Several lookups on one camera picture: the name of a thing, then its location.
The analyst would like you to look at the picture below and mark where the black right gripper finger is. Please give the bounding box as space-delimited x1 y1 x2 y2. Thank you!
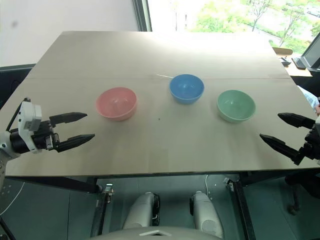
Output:
277 112 317 130
259 133 305 167

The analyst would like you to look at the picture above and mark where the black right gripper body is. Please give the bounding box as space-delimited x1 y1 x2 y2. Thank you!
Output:
298 124 320 161

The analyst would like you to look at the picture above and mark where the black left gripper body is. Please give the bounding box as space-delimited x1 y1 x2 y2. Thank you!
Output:
31 119 61 151

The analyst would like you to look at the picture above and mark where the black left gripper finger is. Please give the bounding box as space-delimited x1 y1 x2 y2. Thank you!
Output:
55 133 96 154
49 112 89 126

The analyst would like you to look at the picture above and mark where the white patterned cloth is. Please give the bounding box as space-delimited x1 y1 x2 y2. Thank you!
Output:
297 84 320 115

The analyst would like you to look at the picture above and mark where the black chair base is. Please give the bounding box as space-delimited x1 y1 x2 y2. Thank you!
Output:
284 163 320 216

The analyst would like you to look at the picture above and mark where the pink bowl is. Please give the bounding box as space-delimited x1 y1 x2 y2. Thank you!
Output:
95 86 138 122

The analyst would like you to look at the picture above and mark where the black keyboard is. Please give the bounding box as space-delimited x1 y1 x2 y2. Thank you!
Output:
290 56 307 70

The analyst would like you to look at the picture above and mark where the green bowl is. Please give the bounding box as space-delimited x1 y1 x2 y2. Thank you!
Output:
216 89 257 124

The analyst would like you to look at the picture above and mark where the dark cabinet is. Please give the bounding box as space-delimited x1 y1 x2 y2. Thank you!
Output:
0 63 36 112

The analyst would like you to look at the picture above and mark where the dark computer monitor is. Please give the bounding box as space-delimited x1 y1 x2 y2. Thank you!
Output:
301 37 320 70

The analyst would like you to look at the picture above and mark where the wooden desk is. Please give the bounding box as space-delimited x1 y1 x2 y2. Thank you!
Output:
271 46 314 78

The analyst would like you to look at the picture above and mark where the black table leg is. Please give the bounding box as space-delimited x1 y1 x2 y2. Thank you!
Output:
224 177 258 240
89 183 116 238

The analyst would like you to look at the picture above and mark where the silver left robot leg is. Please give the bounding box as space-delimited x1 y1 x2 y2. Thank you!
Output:
123 191 161 229

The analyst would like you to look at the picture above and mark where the silver robot leg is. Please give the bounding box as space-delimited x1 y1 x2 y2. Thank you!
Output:
189 190 225 239
123 191 161 229

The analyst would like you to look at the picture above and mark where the silver right robot leg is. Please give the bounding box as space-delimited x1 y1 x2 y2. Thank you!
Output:
189 190 225 239

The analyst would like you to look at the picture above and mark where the blue bowl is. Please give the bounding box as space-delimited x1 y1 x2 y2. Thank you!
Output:
168 73 205 106

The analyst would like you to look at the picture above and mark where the silver robot torso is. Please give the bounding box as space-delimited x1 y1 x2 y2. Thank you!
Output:
88 225 202 240

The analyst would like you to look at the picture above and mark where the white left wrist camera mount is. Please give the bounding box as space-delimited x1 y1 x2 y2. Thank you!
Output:
17 98 44 153

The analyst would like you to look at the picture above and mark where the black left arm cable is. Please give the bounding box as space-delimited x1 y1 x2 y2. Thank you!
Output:
5 98 27 133

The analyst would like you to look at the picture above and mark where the black table frame beam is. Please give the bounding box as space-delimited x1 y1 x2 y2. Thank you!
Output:
4 175 99 194

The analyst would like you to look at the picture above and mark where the thin white cable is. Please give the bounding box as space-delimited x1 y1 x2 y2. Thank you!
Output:
204 174 214 200
0 181 26 216

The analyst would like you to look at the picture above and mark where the dark window frame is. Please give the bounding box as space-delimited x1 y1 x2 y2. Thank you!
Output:
136 0 154 33

